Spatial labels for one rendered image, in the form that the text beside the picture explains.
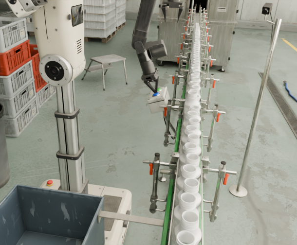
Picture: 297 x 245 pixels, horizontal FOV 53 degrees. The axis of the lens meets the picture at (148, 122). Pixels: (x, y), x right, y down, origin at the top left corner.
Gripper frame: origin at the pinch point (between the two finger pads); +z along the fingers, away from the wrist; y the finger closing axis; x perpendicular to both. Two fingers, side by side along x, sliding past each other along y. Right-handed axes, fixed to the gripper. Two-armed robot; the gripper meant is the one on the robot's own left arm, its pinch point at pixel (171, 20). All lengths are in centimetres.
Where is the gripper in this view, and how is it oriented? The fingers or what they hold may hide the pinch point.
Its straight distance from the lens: 160.8
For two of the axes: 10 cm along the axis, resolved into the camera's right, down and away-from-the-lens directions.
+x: -1.5, 4.5, -8.8
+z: -0.4, 8.9, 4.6
